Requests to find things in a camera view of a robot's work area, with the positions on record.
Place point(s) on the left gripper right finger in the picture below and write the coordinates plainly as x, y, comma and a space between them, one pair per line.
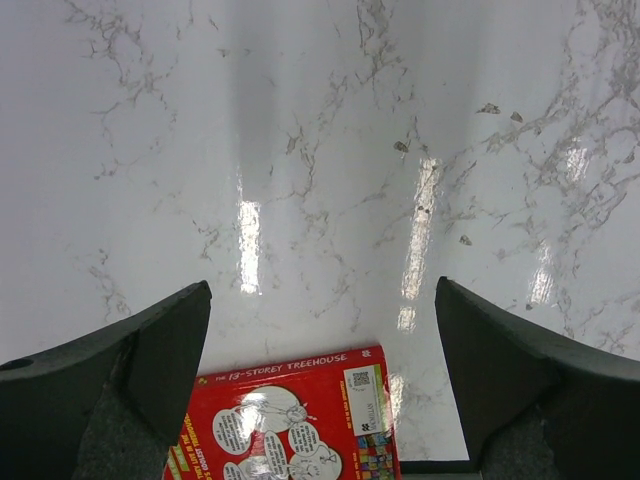
532, 403

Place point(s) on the red instruction card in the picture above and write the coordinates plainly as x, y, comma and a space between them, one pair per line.
327, 417

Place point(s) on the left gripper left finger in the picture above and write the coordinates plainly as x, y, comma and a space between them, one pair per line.
109, 404

